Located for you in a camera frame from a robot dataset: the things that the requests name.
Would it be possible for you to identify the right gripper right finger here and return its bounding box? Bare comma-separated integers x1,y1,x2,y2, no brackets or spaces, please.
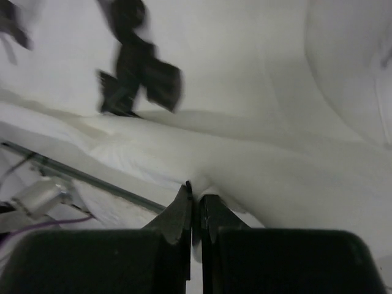
200,195,386,293

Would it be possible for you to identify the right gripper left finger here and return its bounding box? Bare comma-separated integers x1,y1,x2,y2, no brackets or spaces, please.
1,183,192,293

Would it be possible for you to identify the white printed t shirt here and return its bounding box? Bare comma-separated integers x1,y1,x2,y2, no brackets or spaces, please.
0,0,392,264

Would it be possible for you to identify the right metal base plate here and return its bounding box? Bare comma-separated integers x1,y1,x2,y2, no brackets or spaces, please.
5,176,80,219

